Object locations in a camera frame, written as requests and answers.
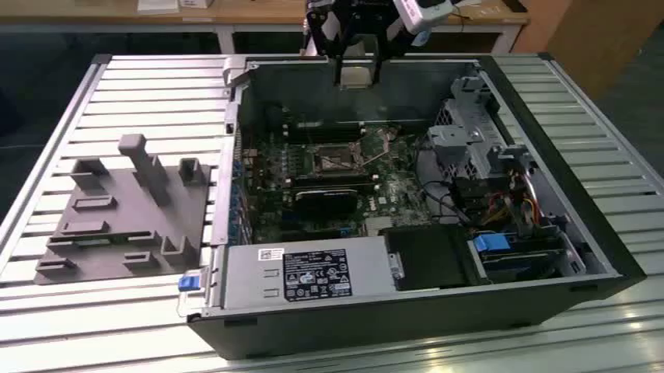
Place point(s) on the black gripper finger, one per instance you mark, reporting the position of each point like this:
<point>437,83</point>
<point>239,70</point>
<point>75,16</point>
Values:
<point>316,46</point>
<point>397,46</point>

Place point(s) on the silver square CPU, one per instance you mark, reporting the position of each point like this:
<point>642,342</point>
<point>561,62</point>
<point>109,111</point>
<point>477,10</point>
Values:
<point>358,75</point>

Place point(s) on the black RAM slot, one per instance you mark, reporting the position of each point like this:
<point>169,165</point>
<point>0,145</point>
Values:
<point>326,128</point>
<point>334,185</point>
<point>334,182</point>
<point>334,179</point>
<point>326,133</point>
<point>326,123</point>
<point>326,138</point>
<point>334,176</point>

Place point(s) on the CPU socket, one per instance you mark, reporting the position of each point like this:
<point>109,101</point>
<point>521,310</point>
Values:
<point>331,163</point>

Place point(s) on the black drive bay cover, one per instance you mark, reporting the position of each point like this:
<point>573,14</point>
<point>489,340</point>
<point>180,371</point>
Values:
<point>425,256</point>

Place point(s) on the grey case latch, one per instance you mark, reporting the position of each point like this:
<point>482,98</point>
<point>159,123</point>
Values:
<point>234,70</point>

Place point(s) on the grey metal drive cage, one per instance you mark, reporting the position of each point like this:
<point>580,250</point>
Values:
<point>451,140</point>

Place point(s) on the white paper sheet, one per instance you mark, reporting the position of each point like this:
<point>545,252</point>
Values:
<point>155,5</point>

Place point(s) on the green motherboard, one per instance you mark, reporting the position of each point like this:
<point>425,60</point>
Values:
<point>394,186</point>

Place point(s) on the black graphics card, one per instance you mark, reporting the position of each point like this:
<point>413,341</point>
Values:
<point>323,202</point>

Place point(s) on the black plastic connector block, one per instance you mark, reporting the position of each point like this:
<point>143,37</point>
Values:
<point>469,194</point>

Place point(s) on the brown cabinet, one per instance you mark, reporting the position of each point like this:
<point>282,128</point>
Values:
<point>612,39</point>

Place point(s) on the silver chipset heatsink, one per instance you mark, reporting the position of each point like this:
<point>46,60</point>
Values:
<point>376,225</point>

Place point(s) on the hard disk in blue carrier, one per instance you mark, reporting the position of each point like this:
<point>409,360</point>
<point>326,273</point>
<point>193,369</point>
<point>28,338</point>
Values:
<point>490,245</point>

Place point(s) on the grey parts rack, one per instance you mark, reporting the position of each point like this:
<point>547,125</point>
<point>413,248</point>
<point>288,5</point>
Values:
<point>129,217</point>

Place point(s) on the silver power supply unit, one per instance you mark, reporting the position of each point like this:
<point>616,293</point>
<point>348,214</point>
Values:
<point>248,279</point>

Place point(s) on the blue case latch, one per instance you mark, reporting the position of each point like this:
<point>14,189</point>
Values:
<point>188,283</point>

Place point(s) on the black open PC case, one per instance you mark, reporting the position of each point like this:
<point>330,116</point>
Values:
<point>363,330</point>

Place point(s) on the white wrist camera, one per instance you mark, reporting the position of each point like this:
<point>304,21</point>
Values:
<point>419,17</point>

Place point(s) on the wooden desk white frame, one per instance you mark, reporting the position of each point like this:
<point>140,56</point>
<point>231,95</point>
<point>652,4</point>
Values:
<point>259,13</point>

